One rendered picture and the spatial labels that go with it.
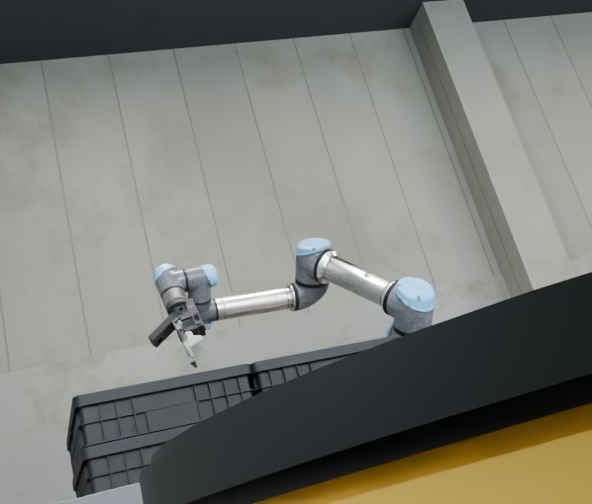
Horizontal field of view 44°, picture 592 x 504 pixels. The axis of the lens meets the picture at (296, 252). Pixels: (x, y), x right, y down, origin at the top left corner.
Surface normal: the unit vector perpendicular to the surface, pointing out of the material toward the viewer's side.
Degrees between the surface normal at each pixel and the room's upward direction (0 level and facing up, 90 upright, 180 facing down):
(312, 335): 90
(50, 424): 90
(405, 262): 90
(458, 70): 90
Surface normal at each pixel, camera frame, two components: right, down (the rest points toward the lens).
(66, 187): 0.20, -0.38
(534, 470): -0.39, -0.16
